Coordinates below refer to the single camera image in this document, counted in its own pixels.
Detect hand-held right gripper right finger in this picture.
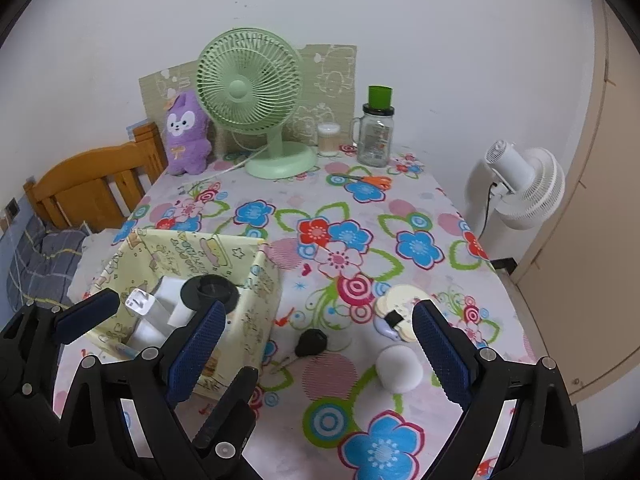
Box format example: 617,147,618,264
411,299,586,480

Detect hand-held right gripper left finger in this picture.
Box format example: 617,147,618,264
60,299,227,480

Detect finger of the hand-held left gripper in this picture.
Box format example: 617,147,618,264
10,290,122,357
191,366,260,467

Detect white round earbuds case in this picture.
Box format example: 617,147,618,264
375,345,425,392

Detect large white charger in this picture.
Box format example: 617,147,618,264
124,287,168,333

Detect small white charger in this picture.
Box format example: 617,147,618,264
155,276,197,330

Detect black round stand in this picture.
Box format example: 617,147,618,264
181,275,240,311

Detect cream round compact mirror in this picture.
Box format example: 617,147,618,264
374,284,426,343

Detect yellow cartoon storage box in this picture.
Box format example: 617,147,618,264
90,227,281,403

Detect black car key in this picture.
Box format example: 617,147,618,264
272,330,329,373

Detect grey plaid blanket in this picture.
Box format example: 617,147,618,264
5,215,88,311

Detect floral tablecloth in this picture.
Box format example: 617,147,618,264
52,150,538,480

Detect white standing fan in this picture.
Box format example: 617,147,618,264
467,139,566,261

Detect purple plush toy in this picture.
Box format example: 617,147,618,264
164,91,213,177

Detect beige door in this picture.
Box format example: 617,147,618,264
515,0,640,406

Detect glass jar with green lid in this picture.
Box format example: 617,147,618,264
350,86,397,167

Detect cotton swab jar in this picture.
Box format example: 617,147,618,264
317,122,342,158

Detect green desk fan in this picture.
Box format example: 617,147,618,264
196,27,319,179

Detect black power cable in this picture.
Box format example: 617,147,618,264
480,180,501,238

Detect orange handled scissors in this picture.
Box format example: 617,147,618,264
330,172,393,190

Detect white fan cable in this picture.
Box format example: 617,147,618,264
212,146,273,173

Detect beige cartoon wall mat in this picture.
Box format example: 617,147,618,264
138,44,358,153

